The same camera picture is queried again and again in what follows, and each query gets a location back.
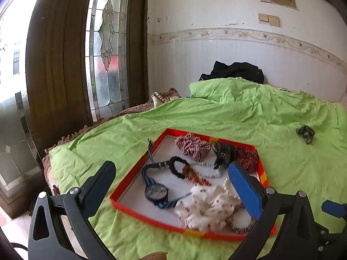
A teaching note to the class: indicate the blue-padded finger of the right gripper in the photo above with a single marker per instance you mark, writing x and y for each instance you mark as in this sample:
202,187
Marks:
334,209

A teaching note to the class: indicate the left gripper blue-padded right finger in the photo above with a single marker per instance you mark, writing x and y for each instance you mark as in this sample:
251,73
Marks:
248,188

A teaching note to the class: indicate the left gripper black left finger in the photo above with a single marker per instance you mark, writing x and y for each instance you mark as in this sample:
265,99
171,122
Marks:
95,188

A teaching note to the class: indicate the white dotted fabric scrunchie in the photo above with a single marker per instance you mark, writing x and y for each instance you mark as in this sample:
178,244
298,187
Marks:
206,208

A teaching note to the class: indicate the black hair claw clip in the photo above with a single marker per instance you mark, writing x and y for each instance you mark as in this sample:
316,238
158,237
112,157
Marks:
225,154

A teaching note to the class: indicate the dark red dotted scrunchie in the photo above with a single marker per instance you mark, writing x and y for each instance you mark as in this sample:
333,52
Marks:
248,158

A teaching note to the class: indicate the lime green bed sheet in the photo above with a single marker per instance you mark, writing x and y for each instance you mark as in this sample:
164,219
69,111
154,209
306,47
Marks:
237,110

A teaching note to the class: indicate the pink checked scrunchie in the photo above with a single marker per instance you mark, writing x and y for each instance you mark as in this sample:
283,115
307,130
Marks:
193,146

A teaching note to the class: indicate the dark grey scrunchie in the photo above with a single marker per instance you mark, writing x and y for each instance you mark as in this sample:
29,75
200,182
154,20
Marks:
307,133

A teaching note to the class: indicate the black garment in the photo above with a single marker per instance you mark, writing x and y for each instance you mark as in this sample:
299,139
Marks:
243,70

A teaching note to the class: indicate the stained glass window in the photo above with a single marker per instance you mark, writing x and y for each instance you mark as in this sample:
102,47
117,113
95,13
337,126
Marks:
105,57

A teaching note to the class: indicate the blue striped strap watch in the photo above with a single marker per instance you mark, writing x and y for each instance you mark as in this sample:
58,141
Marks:
157,193

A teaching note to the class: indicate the brown wooden door frame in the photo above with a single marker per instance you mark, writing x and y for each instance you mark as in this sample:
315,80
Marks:
55,70

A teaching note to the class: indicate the beige wall switches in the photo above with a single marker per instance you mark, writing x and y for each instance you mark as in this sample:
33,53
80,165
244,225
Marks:
269,19

